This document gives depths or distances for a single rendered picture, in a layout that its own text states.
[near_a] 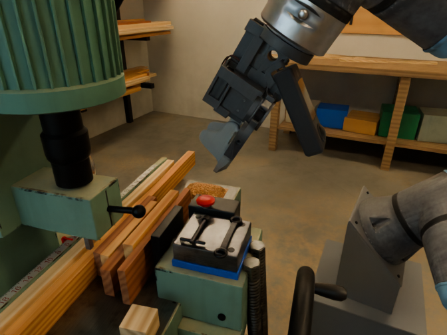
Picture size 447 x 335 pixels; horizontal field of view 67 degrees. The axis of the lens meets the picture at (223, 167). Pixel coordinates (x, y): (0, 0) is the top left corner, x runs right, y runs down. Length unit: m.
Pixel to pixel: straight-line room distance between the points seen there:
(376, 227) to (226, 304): 0.56
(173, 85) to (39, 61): 4.02
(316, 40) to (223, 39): 3.58
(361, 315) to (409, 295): 0.18
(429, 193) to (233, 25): 3.25
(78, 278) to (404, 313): 0.85
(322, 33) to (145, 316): 0.41
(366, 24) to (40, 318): 3.39
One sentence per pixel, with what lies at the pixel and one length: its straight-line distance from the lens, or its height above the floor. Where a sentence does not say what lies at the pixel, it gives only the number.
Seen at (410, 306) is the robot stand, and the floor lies 0.55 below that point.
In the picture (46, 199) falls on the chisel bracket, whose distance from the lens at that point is 0.54.
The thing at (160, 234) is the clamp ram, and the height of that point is 0.99.
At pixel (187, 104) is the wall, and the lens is 4.35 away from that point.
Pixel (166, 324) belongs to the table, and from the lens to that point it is 0.53.
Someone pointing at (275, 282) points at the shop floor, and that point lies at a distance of 1.87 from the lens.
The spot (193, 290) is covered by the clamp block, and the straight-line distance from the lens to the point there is 0.52.
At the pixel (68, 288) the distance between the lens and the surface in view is 0.57.
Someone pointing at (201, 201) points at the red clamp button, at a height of 1.02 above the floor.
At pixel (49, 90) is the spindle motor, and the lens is 0.40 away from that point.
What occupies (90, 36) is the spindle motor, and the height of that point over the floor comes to 1.27.
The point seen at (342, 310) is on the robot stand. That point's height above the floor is 0.55.
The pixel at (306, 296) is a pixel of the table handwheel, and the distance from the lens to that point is 0.49.
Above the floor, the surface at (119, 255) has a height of 0.95.
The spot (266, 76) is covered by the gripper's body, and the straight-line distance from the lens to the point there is 0.43.
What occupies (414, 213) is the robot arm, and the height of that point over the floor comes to 0.85.
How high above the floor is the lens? 1.31
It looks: 26 degrees down
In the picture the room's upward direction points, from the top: straight up
